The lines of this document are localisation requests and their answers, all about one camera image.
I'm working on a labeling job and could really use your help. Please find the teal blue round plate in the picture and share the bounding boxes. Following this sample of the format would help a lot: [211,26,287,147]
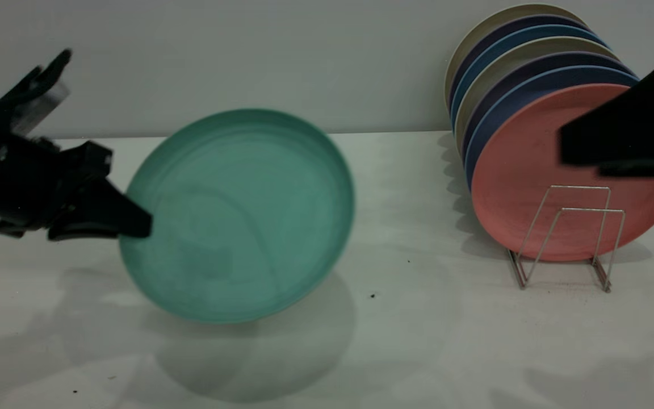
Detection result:
[451,26,609,132]

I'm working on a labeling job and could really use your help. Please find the beige round plate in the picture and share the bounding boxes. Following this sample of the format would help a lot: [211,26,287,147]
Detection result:
[455,37,621,155]
[444,5,589,108]

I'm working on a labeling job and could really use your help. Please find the pink round plate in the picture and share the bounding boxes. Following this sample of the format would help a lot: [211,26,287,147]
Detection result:
[471,84,654,263]

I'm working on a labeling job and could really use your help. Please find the green round plate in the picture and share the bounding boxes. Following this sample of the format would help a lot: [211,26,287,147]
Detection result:
[119,108,356,324]

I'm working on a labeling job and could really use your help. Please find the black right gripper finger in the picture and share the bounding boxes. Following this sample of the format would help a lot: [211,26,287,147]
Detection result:
[560,45,654,167]
[598,161,654,178]

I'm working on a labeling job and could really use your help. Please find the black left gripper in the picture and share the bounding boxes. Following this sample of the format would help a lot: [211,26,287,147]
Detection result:
[0,122,153,241]

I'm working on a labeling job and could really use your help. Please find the metal wire plate rack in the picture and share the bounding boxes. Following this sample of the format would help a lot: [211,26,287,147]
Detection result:
[508,185,626,294]

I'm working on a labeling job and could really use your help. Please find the navy plate with blue rim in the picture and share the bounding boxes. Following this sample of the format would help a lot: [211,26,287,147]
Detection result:
[465,66,640,189]

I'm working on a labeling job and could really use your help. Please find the dark purple round plate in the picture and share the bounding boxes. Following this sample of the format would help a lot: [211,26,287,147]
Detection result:
[462,52,638,165]
[448,15,592,112]

